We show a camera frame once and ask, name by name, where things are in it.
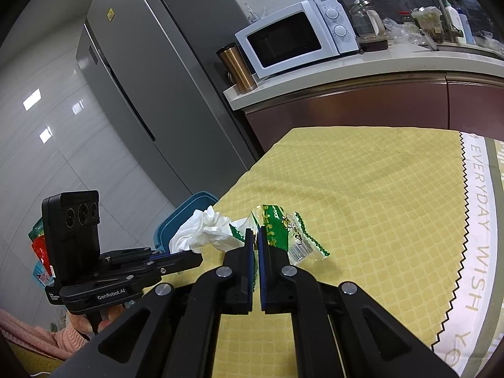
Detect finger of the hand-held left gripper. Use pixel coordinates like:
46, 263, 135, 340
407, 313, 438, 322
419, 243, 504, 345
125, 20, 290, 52
149, 250, 204, 276

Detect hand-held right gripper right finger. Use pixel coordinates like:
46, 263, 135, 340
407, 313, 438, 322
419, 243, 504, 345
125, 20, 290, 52
258, 226, 460, 378

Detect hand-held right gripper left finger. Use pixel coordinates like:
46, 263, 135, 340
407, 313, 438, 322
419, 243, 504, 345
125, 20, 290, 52
51, 227, 256, 378

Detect clear green snack wrapper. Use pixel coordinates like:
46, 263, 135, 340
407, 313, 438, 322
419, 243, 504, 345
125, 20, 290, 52
228, 203, 330, 265

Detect white tissue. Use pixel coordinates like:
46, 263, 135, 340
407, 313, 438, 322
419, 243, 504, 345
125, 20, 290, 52
169, 205, 245, 255

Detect blue plastic bin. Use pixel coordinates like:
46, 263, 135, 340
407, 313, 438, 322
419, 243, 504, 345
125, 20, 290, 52
153, 192, 220, 253

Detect person's left forearm pink sleeve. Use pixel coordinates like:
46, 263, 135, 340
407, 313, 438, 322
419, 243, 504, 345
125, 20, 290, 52
0, 308, 88, 360

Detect person's left hand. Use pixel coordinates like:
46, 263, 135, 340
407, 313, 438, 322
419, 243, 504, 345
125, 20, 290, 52
69, 304, 123, 341

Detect red snack packet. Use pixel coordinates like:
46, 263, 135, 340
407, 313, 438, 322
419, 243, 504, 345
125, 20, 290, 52
31, 236, 54, 273

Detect gold metal tumbler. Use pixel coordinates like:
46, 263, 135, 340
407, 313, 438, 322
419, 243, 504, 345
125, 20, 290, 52
216, 43, 259, 95

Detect grey refrigerator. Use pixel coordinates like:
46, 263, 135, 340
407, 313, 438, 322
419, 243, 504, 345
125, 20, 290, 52
76, 0, 265, 210

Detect kitchen counter with maroon cabinets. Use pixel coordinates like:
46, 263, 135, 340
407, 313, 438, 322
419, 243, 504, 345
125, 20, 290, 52
223, 41, 504, 159

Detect white microwave oven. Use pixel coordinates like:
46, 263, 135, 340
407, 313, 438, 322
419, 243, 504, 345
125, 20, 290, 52
235, 0, 361, 80

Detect dark wooden tray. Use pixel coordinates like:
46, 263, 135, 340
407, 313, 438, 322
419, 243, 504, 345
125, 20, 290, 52
358, 35, 395, 52

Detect glass teapot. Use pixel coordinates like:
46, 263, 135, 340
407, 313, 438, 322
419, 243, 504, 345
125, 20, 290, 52
348, 0, 389, 39

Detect clear plastic bags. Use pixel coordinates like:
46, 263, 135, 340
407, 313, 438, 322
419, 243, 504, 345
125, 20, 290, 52
382, 18, 429, 45

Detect clear food container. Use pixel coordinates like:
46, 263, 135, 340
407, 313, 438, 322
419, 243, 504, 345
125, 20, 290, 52
411, 7, 444, 42

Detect white pump bottle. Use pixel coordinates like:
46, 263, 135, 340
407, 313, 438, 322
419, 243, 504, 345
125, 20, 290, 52
445, 0, 467, 44

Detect white and blue bottle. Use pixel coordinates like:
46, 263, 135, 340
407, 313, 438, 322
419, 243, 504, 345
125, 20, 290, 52
460, 8, 478, 45

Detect steel kitchen faucet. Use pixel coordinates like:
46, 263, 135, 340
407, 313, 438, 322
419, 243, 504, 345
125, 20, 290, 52
427, 0, 466, 45

